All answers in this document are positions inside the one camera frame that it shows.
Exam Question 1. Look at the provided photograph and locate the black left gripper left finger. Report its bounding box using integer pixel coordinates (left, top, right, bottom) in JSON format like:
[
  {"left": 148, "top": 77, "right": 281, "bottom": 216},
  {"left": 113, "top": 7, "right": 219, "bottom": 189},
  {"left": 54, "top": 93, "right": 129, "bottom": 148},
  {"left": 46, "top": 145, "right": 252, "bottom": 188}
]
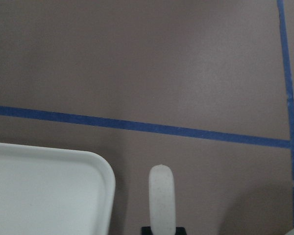
[{"left": 141, "top": 226, "right": 152, "bottom": 235}]

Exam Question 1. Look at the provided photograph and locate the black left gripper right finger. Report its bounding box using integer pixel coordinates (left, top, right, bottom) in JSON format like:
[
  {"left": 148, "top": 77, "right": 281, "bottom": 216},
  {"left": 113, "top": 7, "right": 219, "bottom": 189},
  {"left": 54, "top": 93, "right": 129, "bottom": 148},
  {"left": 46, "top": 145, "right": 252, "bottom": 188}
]
[{"left": 175, "top": 227, "right": 187, "bottom": 235}]

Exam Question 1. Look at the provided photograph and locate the white ceramic soup spoon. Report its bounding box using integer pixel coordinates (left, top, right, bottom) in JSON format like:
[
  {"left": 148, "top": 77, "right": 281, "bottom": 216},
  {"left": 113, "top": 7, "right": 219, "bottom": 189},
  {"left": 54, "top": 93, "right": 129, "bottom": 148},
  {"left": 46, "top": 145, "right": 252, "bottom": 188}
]
[{"left": 148, "top": 164, "right": 176, "bottom": 235}]

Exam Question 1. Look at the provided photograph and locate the white bear serving tray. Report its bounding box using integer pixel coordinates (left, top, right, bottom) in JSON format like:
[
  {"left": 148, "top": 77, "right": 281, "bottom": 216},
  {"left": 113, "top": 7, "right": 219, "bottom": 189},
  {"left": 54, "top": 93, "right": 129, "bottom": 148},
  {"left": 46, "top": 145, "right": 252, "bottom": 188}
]
[{"left": 0, "top": 143, "right": 116, "bottom": 235}]

